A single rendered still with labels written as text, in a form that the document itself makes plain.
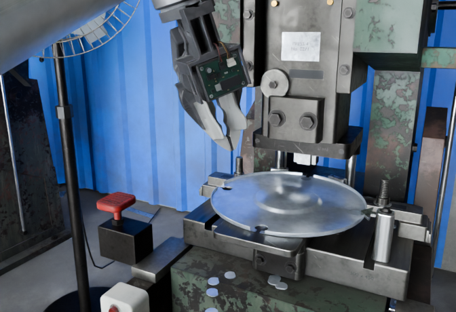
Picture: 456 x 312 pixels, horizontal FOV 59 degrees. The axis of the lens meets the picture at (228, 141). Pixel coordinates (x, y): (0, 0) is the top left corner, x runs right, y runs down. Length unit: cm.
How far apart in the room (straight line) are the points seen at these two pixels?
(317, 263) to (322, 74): 35
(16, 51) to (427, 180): 99
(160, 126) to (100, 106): 47
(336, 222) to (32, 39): 58
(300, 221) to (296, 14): 36
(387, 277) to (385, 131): 37
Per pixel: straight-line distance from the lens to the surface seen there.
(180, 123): 235
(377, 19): 69
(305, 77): 77
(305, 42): 76
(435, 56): 92
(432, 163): 111
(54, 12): 26
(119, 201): 86
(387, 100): 100
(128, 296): 81
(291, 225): 69
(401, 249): 83
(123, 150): 266
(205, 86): 50
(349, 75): 71
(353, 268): 79
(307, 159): 86
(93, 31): 132
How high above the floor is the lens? 109
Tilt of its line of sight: 15 degrees down
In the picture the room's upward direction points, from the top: straight up
